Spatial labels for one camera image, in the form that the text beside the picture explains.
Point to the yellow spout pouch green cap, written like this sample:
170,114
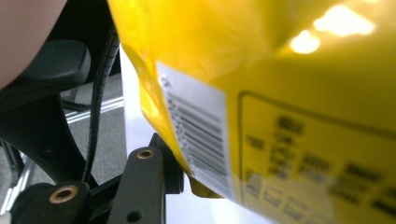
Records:
249,46

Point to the long metal floor rail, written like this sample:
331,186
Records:
106,106

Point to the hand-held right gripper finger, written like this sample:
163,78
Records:
172,177

